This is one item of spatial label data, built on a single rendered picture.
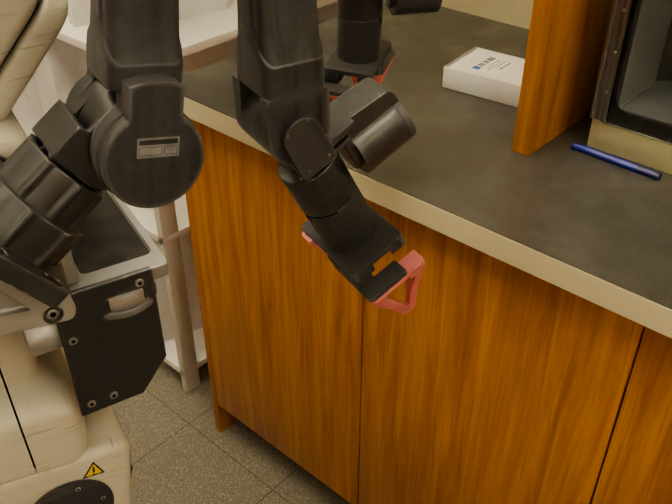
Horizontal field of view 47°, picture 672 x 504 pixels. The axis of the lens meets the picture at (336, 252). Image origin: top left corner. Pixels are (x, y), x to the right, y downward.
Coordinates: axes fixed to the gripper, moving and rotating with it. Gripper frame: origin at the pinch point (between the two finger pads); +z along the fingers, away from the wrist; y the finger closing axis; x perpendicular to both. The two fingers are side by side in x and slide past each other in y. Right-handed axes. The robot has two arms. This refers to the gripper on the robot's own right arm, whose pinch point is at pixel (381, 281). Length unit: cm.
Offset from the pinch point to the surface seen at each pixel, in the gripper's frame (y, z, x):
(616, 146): 14, 27, -45
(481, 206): 12.8, 16.6, -20.1
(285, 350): 50, 56, 14
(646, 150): 9, 27, -46
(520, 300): 4.3, 27.3, -16.3
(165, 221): 92, 43, 17
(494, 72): 41, 25, -45
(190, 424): 81, 89, 45
